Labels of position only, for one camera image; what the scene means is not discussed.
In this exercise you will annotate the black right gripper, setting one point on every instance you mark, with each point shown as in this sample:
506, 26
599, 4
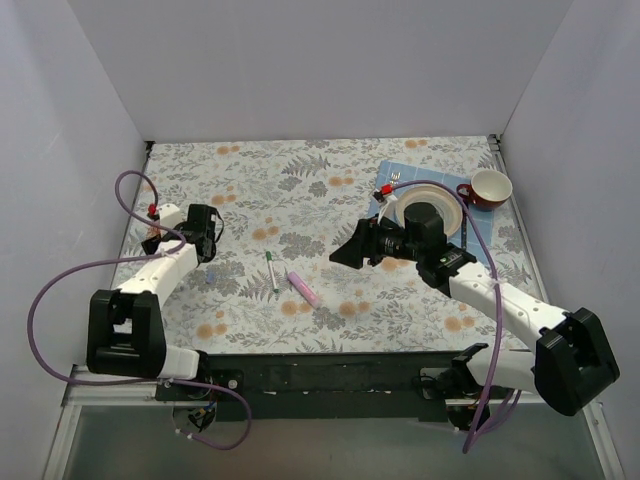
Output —
365, 243

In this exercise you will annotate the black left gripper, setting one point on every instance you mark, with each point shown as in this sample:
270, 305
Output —
206, 251

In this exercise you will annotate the pink highlighter pen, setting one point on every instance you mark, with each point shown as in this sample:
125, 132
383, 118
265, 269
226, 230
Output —
304, 290

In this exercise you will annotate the white green-tipped marker pen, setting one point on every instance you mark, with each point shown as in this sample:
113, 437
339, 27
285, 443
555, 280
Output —
272, 275

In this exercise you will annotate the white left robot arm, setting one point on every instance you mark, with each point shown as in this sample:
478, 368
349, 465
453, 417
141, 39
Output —
125, 332

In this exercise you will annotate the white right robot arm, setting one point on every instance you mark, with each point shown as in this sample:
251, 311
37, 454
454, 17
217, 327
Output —
567, 361

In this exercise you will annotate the red patterned small bowl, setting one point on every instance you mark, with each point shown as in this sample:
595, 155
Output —
153, 232

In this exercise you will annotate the beige blue-ringed plate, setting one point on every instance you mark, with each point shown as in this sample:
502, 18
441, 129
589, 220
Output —
450, 205

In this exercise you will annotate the blue checkered cloth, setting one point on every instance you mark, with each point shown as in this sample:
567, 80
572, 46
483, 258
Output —
483, 219

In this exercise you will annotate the red white mug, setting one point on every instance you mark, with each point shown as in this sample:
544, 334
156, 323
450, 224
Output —
486, 190

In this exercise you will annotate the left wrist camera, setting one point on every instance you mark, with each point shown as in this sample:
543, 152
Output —
165, 215

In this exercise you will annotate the black-handled knife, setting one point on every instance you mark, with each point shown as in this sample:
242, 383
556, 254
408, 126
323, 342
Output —
464, 225

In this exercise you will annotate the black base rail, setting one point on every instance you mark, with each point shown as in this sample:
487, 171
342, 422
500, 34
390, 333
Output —
328, 386

